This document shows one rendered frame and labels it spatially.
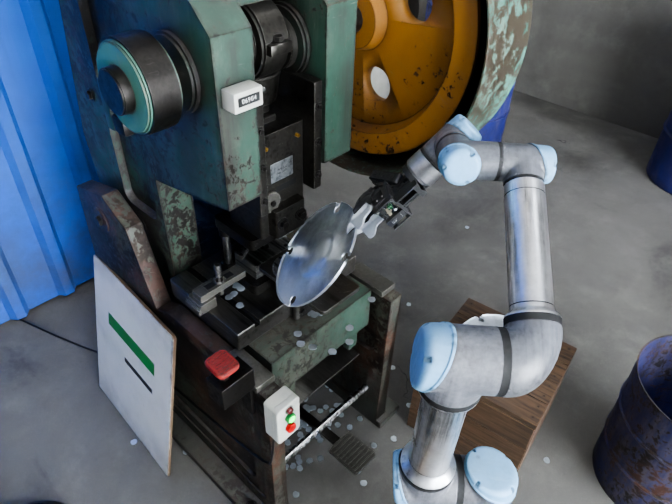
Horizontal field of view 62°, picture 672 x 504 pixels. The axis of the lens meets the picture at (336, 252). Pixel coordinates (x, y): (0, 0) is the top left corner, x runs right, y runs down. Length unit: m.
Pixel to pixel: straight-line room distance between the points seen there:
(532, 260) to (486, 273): 1.77
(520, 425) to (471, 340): 0.93
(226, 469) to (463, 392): 1.20
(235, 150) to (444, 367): 0.60
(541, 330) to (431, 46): 0.75
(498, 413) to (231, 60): 1.28
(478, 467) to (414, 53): 0.96
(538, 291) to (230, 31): 0.71
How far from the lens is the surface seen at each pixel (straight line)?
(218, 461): 2.04
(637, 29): 4.37
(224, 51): 1.10
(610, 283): 2.98
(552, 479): 2.17
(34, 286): 2.69
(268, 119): 1.34
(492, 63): 1.30
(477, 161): 1.09
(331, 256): 1.32
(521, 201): 1.08
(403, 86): 1.52
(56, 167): 2.48
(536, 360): 0.96
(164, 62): 1.10
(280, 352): 1.48
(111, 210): 1.65
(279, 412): 1.39
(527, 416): 1.83
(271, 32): 1.23
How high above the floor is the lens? 1.77
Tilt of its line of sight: 39 degrees down
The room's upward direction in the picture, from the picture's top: 2 degrees clockwise
